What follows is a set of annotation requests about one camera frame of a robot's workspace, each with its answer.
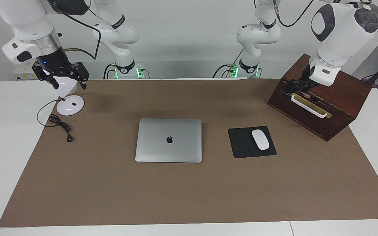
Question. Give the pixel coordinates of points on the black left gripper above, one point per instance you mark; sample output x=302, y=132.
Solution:
x=305, y=84

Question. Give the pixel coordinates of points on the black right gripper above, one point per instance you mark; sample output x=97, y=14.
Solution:
x=52, y=62

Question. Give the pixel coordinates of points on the silver apple laptop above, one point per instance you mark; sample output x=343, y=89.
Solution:
x=169, y=147

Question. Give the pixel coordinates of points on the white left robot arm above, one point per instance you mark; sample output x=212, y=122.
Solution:
x=340, y=36

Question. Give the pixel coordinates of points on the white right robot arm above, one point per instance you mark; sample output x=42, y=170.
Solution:
x=25, y=19

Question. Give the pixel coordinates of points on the white desk lamp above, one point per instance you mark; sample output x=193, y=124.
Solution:
x=69, y=106

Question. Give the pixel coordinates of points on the dark wooden box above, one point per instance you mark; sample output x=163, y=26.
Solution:
x=340, y=85

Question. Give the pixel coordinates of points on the white power strip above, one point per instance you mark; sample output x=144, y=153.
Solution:
x=21, y=75

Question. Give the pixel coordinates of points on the white computer mouse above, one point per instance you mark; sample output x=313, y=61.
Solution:
x=260, y=140

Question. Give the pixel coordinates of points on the black mouse pad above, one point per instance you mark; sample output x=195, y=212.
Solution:
x=241, y=144

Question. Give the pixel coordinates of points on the brown table mat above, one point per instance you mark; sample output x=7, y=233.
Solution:
x=189, y=196

